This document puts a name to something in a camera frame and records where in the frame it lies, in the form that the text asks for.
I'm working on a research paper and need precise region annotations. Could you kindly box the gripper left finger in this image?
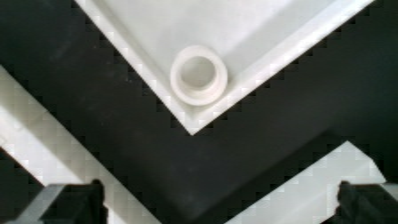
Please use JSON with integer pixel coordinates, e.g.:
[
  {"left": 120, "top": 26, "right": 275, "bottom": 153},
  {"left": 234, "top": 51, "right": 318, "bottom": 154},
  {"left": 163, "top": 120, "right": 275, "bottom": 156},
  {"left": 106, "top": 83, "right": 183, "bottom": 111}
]
[{"left": 12, "top": 179, "right": 108, "bottom": 224}]

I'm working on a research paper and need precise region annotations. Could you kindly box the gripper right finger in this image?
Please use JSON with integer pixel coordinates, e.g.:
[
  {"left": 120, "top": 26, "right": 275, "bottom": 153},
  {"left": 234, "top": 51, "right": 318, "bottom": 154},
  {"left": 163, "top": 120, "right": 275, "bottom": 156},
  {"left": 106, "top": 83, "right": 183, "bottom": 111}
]
[{"left": 323, "top": 181, "right": 398, "bottom": 224}]

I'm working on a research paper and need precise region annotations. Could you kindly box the white square tabletop part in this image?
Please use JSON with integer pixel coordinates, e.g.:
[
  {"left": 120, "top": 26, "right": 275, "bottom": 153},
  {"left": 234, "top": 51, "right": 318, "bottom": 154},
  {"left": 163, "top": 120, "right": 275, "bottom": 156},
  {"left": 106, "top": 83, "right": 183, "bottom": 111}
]
[{"left": 74, "top": 0, "right": 375, "bottom": 133}]

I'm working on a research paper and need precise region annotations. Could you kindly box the white U-shaped obstacle fence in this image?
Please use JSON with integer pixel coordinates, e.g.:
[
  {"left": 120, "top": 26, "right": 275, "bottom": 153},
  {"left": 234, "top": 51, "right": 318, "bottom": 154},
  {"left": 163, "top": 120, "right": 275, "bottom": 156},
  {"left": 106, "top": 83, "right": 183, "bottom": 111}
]
[{"left": 0, "top": 66, "right": 398, "bottom": 224}]

